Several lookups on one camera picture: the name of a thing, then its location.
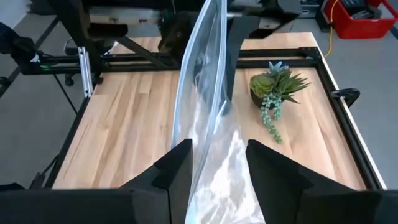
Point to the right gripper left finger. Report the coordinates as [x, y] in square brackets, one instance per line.
[168, 193]

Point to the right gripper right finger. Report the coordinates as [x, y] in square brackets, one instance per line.
[286, 193]

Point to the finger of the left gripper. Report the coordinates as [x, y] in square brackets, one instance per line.
[237, 46]
[177, 34]

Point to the clear plastic zip bag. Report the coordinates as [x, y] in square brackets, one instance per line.
[211, 77]

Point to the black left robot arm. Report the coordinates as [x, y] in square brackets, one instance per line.
[77, 31]

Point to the potted succulent plant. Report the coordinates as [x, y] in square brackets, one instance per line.
[264, 85]

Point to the red plastic crate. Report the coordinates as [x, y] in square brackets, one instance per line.
[357, 29]

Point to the black electronic device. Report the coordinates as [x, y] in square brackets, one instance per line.
[360, 7]

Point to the black table clamp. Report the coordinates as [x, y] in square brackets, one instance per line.
[345, 94]

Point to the black desk caster wheel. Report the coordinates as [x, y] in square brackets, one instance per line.
[69, 81]

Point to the black aluminium table frame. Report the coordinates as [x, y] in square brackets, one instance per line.
[280, 63]

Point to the silver metal bracket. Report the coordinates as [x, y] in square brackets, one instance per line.
[85, 73]

